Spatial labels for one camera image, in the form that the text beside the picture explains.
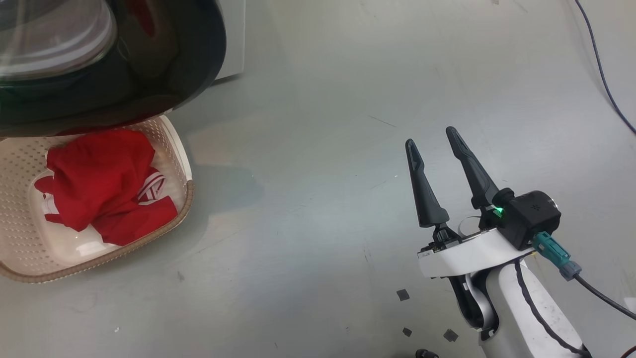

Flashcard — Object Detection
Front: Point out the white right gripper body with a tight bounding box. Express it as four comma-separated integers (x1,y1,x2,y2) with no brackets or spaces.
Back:
417,201,536,279

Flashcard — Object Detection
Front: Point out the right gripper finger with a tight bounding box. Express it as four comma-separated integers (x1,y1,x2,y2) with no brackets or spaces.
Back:
446,126,500,209
405,139,450,228

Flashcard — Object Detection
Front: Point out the black round washing machine door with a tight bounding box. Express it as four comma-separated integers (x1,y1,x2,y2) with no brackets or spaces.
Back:
0,0,227,138

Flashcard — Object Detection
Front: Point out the white front-load washing machine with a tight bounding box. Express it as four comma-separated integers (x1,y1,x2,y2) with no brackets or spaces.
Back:
214,0,246,81

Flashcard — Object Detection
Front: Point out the beige perforated laundry basket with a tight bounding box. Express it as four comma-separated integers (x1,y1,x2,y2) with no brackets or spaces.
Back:
0,115,195,283

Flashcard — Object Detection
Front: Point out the right camera cable teal plug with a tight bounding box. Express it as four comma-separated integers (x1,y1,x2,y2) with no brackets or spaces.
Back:
531,231,636,320

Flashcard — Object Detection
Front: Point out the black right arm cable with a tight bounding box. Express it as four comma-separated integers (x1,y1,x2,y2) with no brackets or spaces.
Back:
513,259,588,357

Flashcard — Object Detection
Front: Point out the dark blue floor cable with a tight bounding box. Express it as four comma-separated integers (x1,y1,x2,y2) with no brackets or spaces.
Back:
575,0,636,135

